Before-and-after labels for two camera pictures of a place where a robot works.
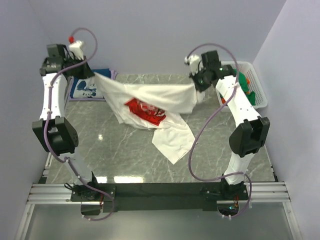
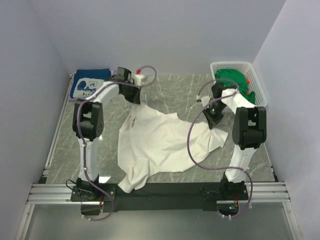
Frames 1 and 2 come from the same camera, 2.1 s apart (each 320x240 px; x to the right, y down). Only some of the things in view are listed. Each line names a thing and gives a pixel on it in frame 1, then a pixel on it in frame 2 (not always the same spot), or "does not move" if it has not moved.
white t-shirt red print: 159,107 -> 150,142
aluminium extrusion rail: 62,193 does not move
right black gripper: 198,83 -> 213,118
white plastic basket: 254,83 does not move
